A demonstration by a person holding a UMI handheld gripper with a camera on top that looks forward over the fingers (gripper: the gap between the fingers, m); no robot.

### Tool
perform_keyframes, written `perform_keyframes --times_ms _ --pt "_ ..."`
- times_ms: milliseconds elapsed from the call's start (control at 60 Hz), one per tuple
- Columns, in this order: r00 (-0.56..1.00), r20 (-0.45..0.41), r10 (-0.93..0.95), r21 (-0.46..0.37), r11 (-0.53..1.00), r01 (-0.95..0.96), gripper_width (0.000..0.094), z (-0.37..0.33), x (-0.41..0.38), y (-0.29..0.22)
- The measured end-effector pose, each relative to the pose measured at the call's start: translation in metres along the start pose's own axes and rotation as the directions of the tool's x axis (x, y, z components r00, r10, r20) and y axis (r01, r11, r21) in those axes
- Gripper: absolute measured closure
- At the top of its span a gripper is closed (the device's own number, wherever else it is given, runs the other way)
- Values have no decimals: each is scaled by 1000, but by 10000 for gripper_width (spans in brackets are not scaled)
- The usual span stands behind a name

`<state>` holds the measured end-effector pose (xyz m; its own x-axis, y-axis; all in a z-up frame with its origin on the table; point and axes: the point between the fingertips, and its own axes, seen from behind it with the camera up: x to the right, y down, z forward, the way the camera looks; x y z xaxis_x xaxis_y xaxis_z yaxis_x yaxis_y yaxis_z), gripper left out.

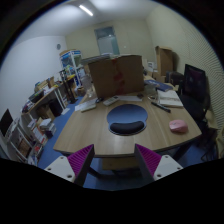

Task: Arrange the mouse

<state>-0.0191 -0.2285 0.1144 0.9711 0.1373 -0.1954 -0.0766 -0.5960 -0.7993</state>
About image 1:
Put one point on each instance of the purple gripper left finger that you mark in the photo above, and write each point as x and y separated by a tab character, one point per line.
74	167

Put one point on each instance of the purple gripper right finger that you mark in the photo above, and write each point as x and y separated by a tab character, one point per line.
153	166

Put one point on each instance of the pink computer mouse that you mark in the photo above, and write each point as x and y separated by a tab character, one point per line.
179	126

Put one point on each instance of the blue mouse pad wrist rest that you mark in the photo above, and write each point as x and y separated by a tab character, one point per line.
127	119

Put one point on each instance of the white low bookshelf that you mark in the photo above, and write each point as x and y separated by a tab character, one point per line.
28	146

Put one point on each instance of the black marker pen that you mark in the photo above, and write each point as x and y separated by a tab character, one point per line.
161	107

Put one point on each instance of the open white notebook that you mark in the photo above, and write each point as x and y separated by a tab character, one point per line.
169	98

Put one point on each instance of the side desk with clutter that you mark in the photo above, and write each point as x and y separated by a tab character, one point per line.
53	102

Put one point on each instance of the white remote control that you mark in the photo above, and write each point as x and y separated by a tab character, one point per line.
111	100

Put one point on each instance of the blue book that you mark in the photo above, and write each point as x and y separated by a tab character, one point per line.
158	85

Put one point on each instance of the black monitor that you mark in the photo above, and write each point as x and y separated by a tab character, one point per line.
5	122

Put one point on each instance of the black office chair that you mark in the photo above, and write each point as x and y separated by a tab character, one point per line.
193	92

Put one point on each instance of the large brown cardboard box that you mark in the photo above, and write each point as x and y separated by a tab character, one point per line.
117	76

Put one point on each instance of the tall cardboard box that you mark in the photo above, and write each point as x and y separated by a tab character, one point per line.
164	56

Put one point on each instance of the blue white display cabinet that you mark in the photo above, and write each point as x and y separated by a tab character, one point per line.
71	62

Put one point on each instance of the grey door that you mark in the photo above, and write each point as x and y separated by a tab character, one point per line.
107	41

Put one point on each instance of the ceiling light strip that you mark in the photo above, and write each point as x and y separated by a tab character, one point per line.
86	10

